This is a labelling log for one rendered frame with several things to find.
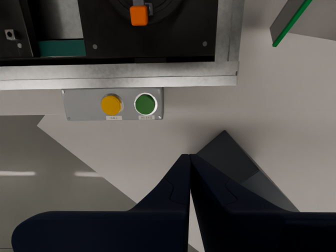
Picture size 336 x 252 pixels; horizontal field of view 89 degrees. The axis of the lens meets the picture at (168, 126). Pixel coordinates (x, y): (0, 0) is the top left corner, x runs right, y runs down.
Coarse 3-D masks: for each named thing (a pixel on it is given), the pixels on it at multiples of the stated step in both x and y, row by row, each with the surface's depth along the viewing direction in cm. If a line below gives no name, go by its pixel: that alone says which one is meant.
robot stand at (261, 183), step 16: (208, 144) 48; (224, 144) 42; (208, 160) 42; (224, 160) 37; (240, 160) 33; (240, 176) 30; (256, 176) 29; (256, 192) 30; (272, 192) 30; (288, 208) 31
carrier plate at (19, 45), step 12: (0, 0) 29; (12, 0) 29; (24, 0) 30; (0, 12) 30; (12, 12) 30; (24, 12) 30; (0, 24) 30; (12, 24) 30; (24, 24) 30; (0, 36) 31; (24, 36) 31; (0, 48) 32; (12, 48) 32; (24, 48) 32; (36, 48) 33
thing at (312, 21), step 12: (288, 0) 24; (300, 0) 22; (312, 0) 24; (324, 0) 24; (288, 12) 24; (300, 12) 22; (312, 12) 25; (324, 12) 25; (276, 24) 26; (288, 24) 23; (300, 24) 27; (312, 24) 26; (324, 24) 26; (276, 36) 26; (312, 36) 28; (324, 36) 28
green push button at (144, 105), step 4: (140, 96) 34; (144, 96) 34; (148, 96) 34; (136, 100) 34; (140, 100) 34; (144, 100) 34; (148, 100) 34; (152, 100) 34; (136, 104) 34; (140, 104) 34; (144, 104) 34; (148, 104) 34; (152, 104) 34; (136, 108) 35; (140, 108) 35; (144, 108) 34; (148, 108) 34; (152, 108) 34; (140, 112) 35; (144, 112) 35; (148, 112) 35
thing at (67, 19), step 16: (32, 0) 34; (48, 0) 34; (64, 0) 34; (32, 16) 35; (48, 16) 35; (64, 16) 35; (48, 32) 36; (64, 32) 36; (80, 32) 35; (48, 48) 34; (64, 48) 34; (80, 48) 34
